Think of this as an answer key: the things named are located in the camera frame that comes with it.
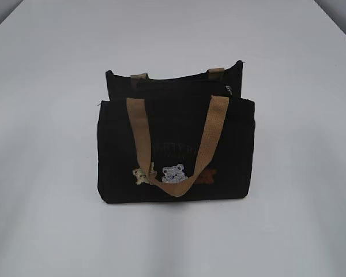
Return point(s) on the black canvas tote bag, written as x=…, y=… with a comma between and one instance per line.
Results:
x=176, y=110

